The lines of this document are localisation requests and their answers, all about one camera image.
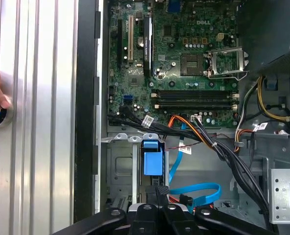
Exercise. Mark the metal locking lever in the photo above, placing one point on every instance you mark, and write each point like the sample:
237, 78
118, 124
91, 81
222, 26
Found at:
223, 77

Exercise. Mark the round black blue-ringed tool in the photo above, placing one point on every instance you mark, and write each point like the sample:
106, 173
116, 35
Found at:
0, 120

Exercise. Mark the CPU socket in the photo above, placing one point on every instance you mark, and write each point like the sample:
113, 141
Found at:
191, 64

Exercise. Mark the metal socket cover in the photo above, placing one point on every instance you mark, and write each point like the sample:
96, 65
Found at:
240, 61

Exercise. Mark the black RAM slot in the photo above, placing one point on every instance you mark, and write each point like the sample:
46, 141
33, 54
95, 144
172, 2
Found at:
196, 94
196, 104

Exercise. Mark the green motherboard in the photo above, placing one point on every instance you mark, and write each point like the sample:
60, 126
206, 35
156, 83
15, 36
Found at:
174, 80

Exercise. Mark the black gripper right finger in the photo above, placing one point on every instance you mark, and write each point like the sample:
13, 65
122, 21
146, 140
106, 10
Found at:
179, 220

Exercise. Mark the white expansion slot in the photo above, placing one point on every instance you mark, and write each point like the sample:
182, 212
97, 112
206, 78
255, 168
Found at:
130, 36

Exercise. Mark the black PC case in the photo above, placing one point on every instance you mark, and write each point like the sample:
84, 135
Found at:
86, 122

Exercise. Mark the hard disk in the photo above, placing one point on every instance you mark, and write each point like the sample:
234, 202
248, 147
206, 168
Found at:
153, 161

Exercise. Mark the metal disk bay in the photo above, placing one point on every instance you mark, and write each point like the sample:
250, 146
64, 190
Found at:
121, 166
153, 137

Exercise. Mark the black graphics card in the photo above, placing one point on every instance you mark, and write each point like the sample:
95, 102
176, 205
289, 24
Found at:
147, 49

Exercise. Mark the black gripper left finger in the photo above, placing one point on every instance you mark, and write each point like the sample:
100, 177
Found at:
147, 220

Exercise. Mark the grey power supply unit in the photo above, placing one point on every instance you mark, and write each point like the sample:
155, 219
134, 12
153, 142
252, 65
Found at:
269, 29

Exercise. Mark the metal drive cage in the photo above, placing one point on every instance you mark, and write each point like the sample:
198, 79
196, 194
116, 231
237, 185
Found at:
281, 151

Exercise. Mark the black expansion slot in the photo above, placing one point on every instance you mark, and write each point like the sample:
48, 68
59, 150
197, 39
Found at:
120, 44

